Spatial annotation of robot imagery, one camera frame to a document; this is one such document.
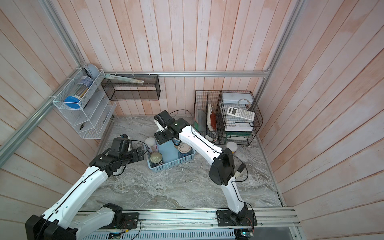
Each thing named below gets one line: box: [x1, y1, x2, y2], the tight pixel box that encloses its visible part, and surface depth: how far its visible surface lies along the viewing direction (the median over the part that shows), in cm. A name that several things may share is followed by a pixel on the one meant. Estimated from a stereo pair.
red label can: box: [149, 152, 164, 168], surface depth 87 cm
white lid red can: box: [144, 137, 158, 154], surface depth 94 cm
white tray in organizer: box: [222, 92, 253, 104], surface depth 102 cm
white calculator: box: [226, 106, 255, 122], surface depth 94 cm
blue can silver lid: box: [177, 142, 195, 159], surface depth 90 cm
